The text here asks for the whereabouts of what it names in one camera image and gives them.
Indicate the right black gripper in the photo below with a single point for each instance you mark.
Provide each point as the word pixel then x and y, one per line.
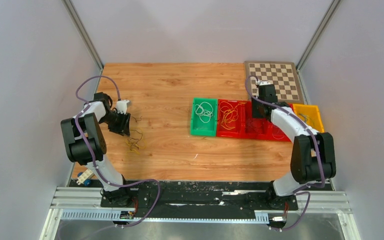
pixel 255 114

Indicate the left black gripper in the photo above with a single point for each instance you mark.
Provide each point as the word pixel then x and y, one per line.
pixel 123 128

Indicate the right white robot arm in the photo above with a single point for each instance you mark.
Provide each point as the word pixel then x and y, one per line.
pixel 313 157

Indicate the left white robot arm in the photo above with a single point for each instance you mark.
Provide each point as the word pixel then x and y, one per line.
pixel 85 143

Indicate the red bin middle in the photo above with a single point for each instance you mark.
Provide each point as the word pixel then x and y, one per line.
pixel 255 128

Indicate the red bin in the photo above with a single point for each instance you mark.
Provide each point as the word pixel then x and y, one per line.
pixel 274 133
pixel 229 114
pixel 255 128

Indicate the red bin right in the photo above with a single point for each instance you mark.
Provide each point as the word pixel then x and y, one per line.
pixel 274 133

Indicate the red bin left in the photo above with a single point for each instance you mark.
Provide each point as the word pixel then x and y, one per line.
pixel 229 114

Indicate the wooden chessboard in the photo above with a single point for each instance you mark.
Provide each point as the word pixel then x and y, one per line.
pixel 283 75

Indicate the yellow plastic bin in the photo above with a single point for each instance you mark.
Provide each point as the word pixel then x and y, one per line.
pixel 310 114

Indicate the green plastic bin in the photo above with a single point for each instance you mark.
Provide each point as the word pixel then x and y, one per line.
pixel 204 117

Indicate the blue white toy block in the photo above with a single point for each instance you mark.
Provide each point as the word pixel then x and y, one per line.
pixel 84 178

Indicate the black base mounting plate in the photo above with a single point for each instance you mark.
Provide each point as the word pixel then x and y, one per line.
pixel 206 200

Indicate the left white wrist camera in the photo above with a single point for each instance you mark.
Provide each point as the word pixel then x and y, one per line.
pixel 121 106

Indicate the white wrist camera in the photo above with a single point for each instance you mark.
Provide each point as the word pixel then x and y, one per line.
pixel 121 106
pixel 262 83

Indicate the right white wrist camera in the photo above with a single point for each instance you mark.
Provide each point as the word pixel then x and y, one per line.
pixel 262 83

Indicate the right aluminium corner post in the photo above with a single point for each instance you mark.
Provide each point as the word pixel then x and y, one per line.
pixel 327 17

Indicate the aluminium corner post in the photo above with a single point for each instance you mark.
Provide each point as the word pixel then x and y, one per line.
pixel 75 17
pixel 327 17

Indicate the left aluminium corner post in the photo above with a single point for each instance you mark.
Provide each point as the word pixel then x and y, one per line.
pixel 75 17

